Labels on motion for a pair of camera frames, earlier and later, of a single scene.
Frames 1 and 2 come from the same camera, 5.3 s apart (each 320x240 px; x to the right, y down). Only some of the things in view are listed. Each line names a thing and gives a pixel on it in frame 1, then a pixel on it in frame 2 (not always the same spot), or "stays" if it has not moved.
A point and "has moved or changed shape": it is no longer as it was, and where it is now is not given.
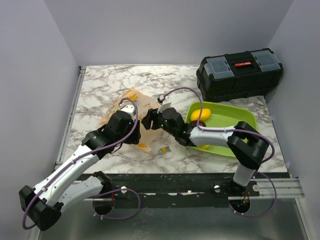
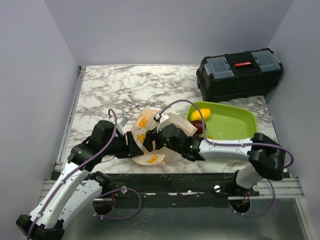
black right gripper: (152, 115) -> (152, 135)
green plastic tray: (222, 115) stays
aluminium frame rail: (69, 117) stays
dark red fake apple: (201, 123) stays
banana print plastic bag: (144, 104) has moved or changed shape
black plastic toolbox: (237, 75) stays
